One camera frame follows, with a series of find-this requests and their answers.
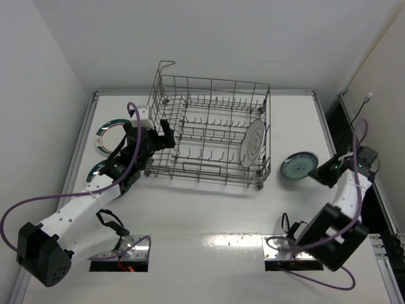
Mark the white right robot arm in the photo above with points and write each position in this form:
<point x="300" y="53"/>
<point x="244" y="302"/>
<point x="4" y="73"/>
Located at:
<point x="336" y="231"/>

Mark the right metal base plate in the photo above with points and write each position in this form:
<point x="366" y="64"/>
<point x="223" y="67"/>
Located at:
<point x="275" y="249"/>

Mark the blue floral green plate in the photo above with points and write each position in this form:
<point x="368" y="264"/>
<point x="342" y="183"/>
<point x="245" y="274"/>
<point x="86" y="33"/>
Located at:
<point x="298" y="165"/>

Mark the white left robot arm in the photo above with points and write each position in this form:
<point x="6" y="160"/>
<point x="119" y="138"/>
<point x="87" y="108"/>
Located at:
<point x="48" y="249"/>

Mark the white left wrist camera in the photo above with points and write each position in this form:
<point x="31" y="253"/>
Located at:
<point x="146" y="118"/>

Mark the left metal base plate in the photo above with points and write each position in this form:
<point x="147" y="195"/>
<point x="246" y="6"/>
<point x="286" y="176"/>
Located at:
<point x="131" y="248"/>

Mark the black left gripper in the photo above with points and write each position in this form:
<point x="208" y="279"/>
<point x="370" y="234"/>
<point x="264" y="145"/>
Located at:
<point x="155" y="139"/>

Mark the grey wire dish rack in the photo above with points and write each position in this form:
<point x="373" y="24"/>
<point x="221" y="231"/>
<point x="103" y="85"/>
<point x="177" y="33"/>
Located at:
<point x="209" y="117"/>

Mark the white plate green red rim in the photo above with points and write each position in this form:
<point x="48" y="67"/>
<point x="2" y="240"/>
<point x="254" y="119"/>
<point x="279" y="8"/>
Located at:
<point x="110" y="135"/>

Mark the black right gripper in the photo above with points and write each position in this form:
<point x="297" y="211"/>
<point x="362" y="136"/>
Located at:
<point x="321" y="171"/>

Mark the metal base plate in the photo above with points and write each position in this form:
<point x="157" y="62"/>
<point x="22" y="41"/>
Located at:
<point x="275" y="249"/>
<point x="131" y="248"/>

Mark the white plate teal rim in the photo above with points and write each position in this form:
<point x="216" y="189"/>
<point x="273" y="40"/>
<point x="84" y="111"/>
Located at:
<point x="252" y="143"/>
<point x="110" y="176"/>

